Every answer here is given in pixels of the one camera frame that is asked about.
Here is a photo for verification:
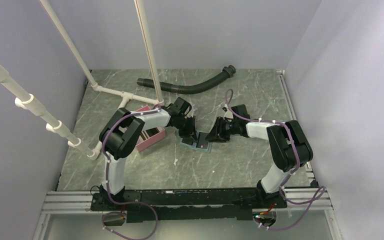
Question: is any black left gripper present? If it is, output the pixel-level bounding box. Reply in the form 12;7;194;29
175;116;198;144

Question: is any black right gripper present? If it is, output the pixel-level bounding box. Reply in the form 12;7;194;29
205;116;239;143

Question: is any mint green card holder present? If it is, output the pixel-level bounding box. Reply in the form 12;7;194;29
175;131;212;153

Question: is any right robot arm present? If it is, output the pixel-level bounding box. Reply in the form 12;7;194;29
205;104;314;208

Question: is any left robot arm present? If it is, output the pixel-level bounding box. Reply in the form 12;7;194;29
99;97;198;210

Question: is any pink card box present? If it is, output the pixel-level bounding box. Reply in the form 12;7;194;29
136;112;168;152

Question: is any card stack in box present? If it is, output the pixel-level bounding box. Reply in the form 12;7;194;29
140;127;160;141

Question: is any white PVC pipe with fittings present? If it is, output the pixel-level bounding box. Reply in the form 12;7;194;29
0;64;99;160

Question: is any black corrugated hose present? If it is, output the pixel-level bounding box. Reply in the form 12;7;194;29
136;65;237;96

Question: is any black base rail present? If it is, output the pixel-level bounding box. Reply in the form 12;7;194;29
90;187;287;223

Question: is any white PVC pipe frame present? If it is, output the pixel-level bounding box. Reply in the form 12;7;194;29
38;0;165;112

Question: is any aluminium frame rail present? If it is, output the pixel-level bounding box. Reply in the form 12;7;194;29
41;191;334;214

